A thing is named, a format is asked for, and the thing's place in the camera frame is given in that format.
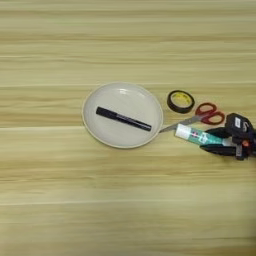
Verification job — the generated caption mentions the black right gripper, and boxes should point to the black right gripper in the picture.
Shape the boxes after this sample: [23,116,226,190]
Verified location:
[198,126,256,162]

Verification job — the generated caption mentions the green and white glue stick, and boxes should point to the green and white glue stick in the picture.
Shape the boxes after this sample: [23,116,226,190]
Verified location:
[174,123,235,148]

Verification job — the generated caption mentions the black marker pen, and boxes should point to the black marker pen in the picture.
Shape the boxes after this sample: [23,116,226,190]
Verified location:
[95,106,153,133]

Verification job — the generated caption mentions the black box with white label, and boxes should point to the black box with white label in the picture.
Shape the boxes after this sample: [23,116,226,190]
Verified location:
[224,112,256,140]

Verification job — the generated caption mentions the black and yellow tape roll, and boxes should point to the black and yellow tape roll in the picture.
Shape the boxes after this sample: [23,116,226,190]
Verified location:
[166,89,196,114]

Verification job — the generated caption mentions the cream round plate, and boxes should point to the cream round plate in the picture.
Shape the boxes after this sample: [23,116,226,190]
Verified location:
[81,81,164,150]

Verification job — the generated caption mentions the red handled scissors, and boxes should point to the red handled scissors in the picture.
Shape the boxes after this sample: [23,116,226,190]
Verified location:
[159,102,226,134]

